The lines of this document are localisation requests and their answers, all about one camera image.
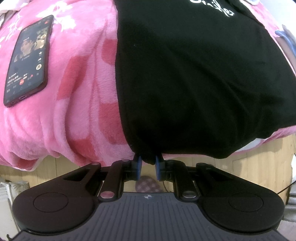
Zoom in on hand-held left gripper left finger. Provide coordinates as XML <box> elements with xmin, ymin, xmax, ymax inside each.
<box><xmin>62</xmin><ymin>156</ymin><xmax>142</xmax><ymax>202</ymax></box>

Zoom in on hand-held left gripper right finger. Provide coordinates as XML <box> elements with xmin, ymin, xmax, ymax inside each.
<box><xmin>155</xmin><ymin>155</ymin><xmax>232</xmax><ymax>202</ymax></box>

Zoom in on black t-shirt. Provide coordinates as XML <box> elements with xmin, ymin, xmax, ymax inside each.
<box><xmin>114</xmin><ymin>0</ymin><xmax>296</xmax><ymax>165</ymax></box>

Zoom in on plaid slipper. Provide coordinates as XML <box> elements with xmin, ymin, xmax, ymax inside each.
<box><xmin>135</xmin><ymin>175</ymin><xmax>164</xmax><ymax>193</ymax></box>

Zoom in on pink floral blanket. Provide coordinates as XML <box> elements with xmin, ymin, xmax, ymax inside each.
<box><xmin>0</xmin><ymin>0</ymin><xmax>296</xmax><ymax>172</ymax></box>

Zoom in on white bed sheet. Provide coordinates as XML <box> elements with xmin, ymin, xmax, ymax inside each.
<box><xmin>232</xmin><ymin>137</ymin><xmax>279</xmax><ymax>153</ymax></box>

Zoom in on white ribbed box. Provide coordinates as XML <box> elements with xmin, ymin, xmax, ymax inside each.
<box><xmin>0</xmin><ymin>182</ymin><xmax>30</xmax><ymax>210</ymax></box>

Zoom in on black smartphone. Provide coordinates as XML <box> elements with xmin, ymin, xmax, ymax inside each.
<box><xmin>3</xmin><ymin>14</ymin><xmax>55</xmax><ymax>108</ymax></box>

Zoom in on folded beige cloth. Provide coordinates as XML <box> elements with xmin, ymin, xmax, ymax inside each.
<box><xmin>277</xmin><ymin>37</ymin><xmax>296</xmax><ymax>78</ymax></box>

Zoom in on folded blue cloth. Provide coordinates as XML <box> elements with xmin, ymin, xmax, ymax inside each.
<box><xmin>275</xmin><ymin>25</ymin><xmax>296</xmax><ymax>50</ymax></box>

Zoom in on black cable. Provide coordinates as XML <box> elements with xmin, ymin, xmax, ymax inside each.
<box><xmin>276</xmin><ymin>179</ymin><xmax>296</xmax><ymax>195</ymax></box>

